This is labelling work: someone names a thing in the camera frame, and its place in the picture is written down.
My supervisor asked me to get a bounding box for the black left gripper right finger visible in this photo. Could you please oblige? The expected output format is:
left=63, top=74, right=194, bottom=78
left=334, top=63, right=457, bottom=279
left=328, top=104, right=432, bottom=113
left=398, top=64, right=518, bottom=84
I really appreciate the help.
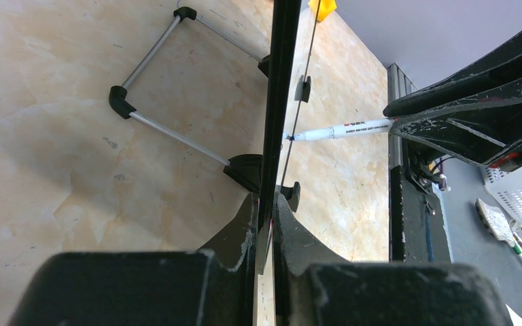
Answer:
left=273, top=195, right=512, bottom=325

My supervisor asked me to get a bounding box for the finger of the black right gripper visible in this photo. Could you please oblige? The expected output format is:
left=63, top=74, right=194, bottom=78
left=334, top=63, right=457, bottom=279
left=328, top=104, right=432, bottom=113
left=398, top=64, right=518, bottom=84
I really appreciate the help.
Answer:
left=391, top=96, right=522, bottom=166
left=383, top=31, right=522, bottom=117

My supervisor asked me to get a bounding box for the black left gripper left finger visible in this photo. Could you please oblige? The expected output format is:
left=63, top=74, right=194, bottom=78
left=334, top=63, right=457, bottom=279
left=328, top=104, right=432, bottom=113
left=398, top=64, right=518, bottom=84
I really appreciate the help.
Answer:
left=10, top=194, right=258, bottom=325

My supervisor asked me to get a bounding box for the blue capped whiteboard marker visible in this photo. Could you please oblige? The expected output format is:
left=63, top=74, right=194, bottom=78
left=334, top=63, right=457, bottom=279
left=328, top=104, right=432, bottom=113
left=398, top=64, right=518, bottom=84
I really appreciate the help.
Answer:
left=283, top=118, right=396, bottom=141

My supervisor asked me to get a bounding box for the small whiteboard black frame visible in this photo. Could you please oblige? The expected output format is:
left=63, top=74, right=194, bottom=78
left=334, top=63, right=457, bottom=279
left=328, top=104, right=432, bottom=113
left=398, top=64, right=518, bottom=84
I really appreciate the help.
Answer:
left=109, top=1, right=317, bottom=272

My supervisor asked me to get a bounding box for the yellow folded garment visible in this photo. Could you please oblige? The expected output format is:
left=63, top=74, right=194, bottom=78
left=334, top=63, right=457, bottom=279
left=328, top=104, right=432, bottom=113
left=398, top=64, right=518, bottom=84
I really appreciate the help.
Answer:
left=308, top=0, right=337, bottom=22

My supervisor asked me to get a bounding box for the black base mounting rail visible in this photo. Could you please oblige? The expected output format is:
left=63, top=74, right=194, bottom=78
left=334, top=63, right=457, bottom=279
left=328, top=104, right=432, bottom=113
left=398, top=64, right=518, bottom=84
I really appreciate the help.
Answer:
left=387, top=62, right=453, bottom=264

